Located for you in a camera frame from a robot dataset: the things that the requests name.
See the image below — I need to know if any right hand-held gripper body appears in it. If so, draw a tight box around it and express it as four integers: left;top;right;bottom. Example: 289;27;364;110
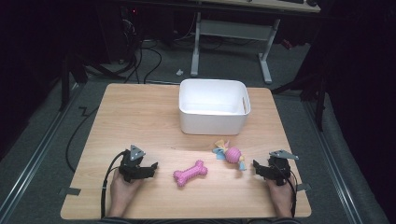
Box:
267;149;300;187

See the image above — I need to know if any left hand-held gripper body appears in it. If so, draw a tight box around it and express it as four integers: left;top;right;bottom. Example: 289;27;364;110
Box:
119;144;147;184

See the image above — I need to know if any pink studded ball rope toy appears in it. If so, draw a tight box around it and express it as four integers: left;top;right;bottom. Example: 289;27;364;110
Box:
212;139;247;172

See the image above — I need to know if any white plastic bin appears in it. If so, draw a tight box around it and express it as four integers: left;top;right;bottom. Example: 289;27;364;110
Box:
177;77;252;136

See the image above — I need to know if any person's left hand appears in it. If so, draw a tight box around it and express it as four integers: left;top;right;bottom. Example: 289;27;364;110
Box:
106;169;145;218

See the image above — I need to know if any pink rubber bone toy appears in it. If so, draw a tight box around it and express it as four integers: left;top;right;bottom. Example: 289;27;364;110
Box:
173;160;209;189

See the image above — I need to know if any person's right dark sleeve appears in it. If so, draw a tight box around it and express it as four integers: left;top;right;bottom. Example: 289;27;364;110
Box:
247;217;303;224

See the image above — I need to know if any person's dark sleeve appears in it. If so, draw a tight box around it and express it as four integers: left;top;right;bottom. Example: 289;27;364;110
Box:
98;217;151;224
247;217;303;224

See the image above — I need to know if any person's left dark sleeve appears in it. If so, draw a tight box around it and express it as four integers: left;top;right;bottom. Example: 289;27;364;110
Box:
98;217;151;224

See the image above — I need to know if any black metal stand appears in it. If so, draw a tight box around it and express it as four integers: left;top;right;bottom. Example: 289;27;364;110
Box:
271;73;329;133
58;54;89;112

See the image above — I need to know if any black computer tower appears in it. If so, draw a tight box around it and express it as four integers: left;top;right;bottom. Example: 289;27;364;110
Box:
104;5;145;64

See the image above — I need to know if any wooden desk with white legs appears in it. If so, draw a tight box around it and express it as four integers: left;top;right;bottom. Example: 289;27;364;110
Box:
186;0;321;85

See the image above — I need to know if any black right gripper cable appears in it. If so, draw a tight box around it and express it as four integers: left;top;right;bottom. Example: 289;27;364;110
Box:
274;163;298;218

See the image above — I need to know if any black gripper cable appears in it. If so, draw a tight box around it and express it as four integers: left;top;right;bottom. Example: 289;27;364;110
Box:
99;150;126;219
274;163;298;218

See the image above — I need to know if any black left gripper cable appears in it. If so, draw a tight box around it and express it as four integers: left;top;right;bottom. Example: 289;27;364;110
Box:
99;150;126;219

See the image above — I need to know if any metal floor rail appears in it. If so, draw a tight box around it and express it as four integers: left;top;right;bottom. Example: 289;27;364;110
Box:
302;100;364;224
0;83;82;220

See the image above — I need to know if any black floor cable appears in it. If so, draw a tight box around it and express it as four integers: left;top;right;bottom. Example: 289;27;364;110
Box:
64;105;101;174

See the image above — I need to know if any bundle of black cables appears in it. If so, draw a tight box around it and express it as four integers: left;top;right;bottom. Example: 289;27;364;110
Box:
88;38;163;85

